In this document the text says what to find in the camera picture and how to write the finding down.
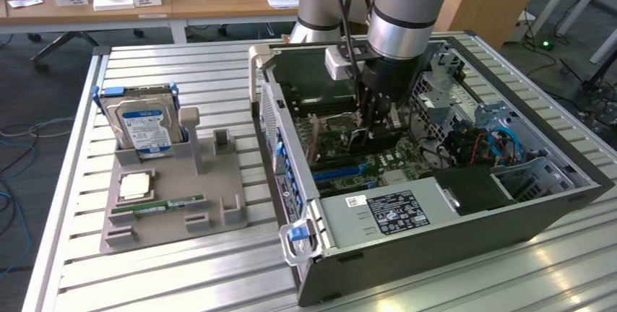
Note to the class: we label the silver metal drive cage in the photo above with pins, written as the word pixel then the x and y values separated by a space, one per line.
pixel 436 113

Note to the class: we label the device with green light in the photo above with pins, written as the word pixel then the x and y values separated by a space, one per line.
pixel 547 44

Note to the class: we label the wooden cabinet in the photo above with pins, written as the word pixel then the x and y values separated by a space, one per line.
pixel 492 1

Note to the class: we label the blue case release latch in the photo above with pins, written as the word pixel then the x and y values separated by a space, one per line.
pixel 297 234

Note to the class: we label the silver disk bay bracket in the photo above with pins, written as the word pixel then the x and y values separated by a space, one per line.
pixel 540 178

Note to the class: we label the blue expansion slot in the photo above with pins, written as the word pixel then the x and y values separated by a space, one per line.
pixel 337 174

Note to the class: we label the hard disk with blue rails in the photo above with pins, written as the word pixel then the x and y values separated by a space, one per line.
pixel 140 128

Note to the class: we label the graphics card with metal bracket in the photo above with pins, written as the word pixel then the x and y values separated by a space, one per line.
pixel 391 141

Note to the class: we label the black chair base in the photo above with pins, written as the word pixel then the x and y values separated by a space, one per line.
pixel 58 47

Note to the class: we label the green RAM stick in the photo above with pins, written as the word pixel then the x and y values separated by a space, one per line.
pixel 160 205

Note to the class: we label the wooden office desk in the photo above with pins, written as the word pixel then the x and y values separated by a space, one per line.
pixel 217 5
pixel 73 14

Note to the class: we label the grey parts rack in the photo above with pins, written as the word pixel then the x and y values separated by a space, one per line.
pixel 169 185

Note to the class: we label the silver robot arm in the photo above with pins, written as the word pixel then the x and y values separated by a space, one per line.
pixel 405 8

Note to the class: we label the grey power supply unit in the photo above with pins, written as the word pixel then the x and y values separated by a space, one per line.
pixel 348 225

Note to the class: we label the green motherboard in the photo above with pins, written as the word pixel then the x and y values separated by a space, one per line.
pixel 400 160

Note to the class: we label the small white box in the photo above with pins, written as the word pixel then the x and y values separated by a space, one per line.
pixel 525 26

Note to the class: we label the silver chipset heatsink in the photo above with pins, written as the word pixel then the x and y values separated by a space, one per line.
pixel 399 178

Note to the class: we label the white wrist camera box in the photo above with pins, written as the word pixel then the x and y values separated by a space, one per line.
pixel 335 68

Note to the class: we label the open black PC case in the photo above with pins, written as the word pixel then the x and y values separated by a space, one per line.
pixel 435 254

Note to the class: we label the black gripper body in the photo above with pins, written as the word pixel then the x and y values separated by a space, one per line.
pixel 391 77

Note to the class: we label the silver CPU chip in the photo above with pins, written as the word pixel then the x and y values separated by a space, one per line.
pixel 134 186

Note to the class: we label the white card with red print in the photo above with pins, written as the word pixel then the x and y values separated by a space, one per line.
pixel 25 3

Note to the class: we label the white table frame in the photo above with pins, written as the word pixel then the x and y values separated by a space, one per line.
pixel 606 46

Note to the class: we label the CPU socket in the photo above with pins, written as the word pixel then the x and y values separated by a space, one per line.
pixel 337 121

